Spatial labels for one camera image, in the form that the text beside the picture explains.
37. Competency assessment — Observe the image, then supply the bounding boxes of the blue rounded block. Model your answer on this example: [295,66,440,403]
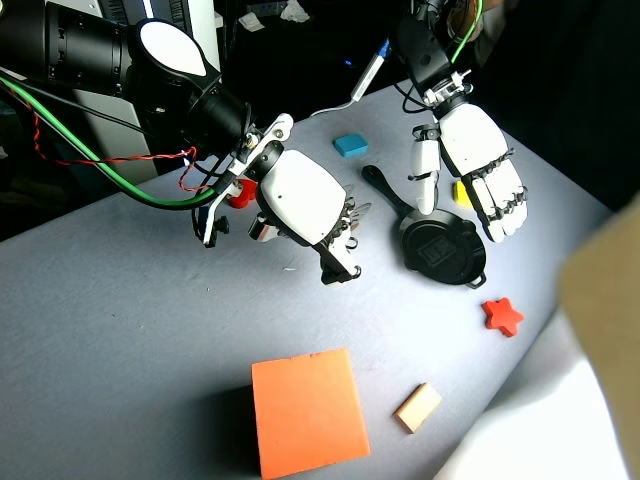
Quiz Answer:
[333,133,370,159]

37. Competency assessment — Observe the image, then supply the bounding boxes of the red star block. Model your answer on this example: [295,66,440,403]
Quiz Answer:
[481,296,526,338]

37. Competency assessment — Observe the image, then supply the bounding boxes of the crumpled white paper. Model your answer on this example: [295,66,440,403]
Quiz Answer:
[278,0,311,24]

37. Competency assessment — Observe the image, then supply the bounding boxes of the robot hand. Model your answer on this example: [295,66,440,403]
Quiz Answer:
[254,147,364,287]
[408,101,530,245]

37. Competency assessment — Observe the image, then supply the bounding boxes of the white power strip with cable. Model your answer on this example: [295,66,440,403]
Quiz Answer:
[310,39,392,117]

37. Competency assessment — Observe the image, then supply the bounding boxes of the beige cardboard sheet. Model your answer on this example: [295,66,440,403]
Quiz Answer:
[558,192,640,480]

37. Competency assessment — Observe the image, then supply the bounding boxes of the white blurred panel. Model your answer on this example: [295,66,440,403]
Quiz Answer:
[434,309,631,480]

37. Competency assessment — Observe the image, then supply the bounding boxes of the red heart block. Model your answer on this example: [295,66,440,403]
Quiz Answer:
[227,178,259,209]

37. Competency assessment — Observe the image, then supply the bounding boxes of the yellow block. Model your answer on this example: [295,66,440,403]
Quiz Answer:
[452,180,475,210]

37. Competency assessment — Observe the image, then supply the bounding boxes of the black toy frying pan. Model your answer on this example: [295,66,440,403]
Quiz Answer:
[360,164,488,290]

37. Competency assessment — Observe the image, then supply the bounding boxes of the silver tongs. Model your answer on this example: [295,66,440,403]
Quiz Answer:
[248,184,374,245]

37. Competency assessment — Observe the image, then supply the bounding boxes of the beige wooden block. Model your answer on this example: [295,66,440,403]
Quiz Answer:
[393,382,444,435]

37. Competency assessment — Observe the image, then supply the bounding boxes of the grey table cloth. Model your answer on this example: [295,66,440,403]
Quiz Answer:
[0,79,614,480]

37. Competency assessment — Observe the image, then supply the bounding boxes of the large orange block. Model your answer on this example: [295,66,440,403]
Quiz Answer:
[250,348,372,480]

